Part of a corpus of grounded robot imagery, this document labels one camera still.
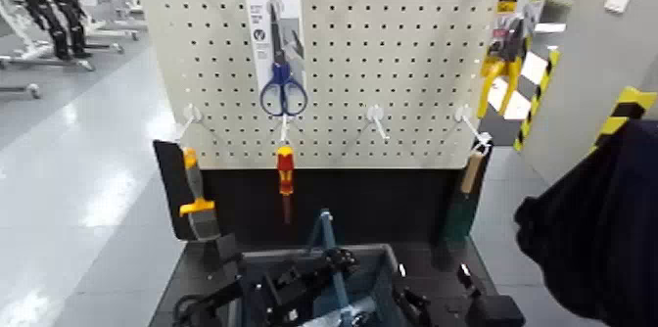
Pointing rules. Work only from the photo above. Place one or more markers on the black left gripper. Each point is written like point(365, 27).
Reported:
point(282, 293)

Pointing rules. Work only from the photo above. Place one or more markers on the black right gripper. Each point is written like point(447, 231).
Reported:
point(444, 314)

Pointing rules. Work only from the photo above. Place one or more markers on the grey tool in crate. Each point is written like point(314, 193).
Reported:
point(354, 316)

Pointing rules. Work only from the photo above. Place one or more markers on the red yellow screwdriver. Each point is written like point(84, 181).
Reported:
point(286, 169)

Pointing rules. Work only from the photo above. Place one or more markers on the white pegboard hook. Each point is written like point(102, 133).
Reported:
point(192, 113)
point(470, 121)
point(377, 115)
point(284, 128)

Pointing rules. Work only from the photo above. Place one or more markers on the dark navy cloth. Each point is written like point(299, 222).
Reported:
point(601, 236)

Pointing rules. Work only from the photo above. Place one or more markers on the white perforated pegboard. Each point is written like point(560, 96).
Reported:
point(360, 61)

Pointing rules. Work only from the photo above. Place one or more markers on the white scissors packaging card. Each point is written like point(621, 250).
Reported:
point(264, 20)

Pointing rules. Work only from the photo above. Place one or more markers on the pliers packaging card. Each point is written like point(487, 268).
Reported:
point(532, 5)

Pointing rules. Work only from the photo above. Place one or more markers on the white metal stand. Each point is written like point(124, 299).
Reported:
point(115, 10)
point(31, 56)

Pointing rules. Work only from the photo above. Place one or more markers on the black humanoid robot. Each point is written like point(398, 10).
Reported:
point(51, 5)

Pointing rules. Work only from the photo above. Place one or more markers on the black stand frame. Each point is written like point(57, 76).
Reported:
point(360, 205)

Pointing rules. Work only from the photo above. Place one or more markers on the yellow black striped post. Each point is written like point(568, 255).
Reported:
point(624, 110)
point(537, 97)

